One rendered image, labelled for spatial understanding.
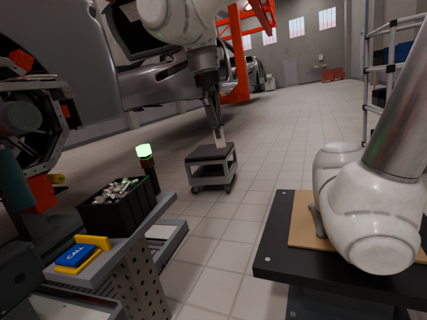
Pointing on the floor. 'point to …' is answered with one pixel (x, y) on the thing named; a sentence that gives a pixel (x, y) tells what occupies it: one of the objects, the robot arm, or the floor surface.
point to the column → (140, 285)
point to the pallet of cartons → (333, 75)
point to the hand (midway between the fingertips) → (219, 137)
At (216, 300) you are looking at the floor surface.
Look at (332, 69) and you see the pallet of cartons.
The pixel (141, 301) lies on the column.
